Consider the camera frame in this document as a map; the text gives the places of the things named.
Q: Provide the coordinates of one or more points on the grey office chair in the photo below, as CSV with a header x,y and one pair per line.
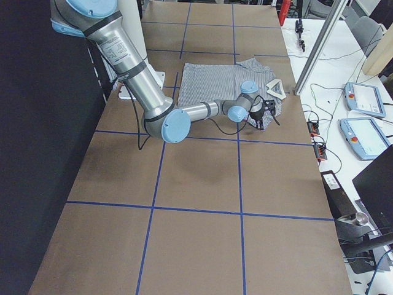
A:
x,y
368,33

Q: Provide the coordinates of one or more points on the silver metal cup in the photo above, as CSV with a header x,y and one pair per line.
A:
x,y
360,219

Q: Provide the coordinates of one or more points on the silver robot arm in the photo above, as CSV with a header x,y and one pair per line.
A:
x,y
101,22

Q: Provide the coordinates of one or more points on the black orange power strip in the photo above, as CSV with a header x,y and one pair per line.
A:
x,y
317,140

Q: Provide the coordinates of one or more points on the aluminium frame post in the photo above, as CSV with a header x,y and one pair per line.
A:
x,y
327,28

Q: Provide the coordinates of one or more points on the navy white striped polo shirt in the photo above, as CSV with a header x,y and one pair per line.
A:
x,y
205,83

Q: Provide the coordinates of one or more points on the blue teach pendant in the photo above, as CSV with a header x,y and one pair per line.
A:
x,y
365,99
364,137

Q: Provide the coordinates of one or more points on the upper blue teach pendant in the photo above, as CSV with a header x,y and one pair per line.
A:
x,y
365,99

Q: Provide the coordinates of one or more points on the lower blue teach pendant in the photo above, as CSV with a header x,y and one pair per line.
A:
x,y
364,137

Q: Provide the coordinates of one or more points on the black tripod selfie stick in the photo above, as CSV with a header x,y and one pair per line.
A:
x,y
299,25

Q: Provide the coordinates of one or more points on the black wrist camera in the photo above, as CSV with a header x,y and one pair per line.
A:
x,y
270,105

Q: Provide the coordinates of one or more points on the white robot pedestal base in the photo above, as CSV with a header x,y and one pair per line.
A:
x,y
131,23

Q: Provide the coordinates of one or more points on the black computer box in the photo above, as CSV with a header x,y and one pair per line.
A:
x,y
339,202

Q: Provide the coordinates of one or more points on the black monitor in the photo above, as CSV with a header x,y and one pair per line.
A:
x,y
374,187

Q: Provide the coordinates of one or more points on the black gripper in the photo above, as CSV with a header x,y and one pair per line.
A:
x,y
256,114

